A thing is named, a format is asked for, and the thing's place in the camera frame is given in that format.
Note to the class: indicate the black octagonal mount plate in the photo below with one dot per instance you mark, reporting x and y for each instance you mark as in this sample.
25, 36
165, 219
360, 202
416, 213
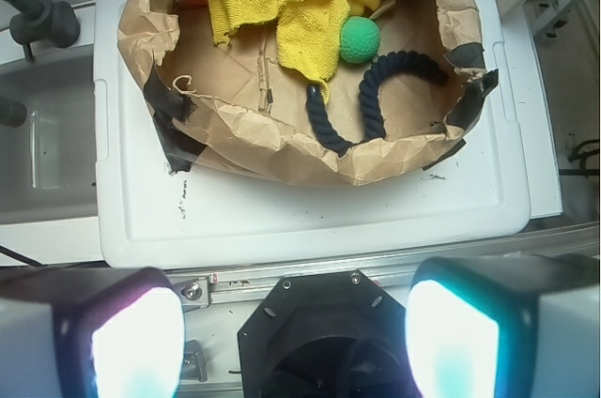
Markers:
329, 335

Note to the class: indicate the aluminium frame rail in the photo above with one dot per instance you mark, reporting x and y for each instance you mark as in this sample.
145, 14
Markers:
387, 269

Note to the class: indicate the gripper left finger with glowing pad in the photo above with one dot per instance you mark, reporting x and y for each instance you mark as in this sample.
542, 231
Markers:
90, 332

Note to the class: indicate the green dimpled ball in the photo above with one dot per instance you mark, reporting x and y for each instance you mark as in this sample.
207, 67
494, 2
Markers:
359, 40

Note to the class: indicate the brown paper bag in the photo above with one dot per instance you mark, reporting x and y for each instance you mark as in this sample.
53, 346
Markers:
233, 107

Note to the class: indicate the white plastic bin lid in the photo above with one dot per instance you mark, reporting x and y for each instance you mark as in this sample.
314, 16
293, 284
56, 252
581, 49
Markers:
203, 218

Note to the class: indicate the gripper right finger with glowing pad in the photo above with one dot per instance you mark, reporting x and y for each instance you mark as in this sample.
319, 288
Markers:
520, 325

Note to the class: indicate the yellow woven cloth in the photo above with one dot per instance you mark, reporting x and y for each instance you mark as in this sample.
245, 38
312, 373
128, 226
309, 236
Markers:
307, 31

